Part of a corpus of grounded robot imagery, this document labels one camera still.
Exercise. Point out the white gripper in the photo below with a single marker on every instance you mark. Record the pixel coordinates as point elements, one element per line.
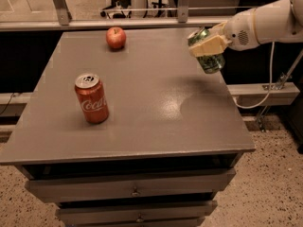
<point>239,32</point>

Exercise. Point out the green soda can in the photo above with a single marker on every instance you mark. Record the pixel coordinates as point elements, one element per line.
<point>210,64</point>

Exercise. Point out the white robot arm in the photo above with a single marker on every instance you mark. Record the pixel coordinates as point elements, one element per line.
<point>280,21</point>

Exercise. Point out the red Coca-Cola can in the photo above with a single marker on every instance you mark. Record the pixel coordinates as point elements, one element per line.
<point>90,93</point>

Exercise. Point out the black office chair base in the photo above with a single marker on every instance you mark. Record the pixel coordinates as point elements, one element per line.
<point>118,3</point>

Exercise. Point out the red apple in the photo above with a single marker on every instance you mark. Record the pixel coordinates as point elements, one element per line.
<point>116,37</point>

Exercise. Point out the grey drawer cabinet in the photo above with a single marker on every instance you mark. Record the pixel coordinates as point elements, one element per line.
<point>52,139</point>

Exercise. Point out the upper grey drawer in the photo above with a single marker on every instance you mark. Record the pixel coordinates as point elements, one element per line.
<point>131,186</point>

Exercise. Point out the grey drawer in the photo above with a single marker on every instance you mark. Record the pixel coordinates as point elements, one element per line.
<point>139,213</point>
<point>131,186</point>

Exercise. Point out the lower grey drawer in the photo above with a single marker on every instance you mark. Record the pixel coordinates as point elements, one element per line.
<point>139,213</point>

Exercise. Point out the metal window rail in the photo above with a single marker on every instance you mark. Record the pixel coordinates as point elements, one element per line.
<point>64,15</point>

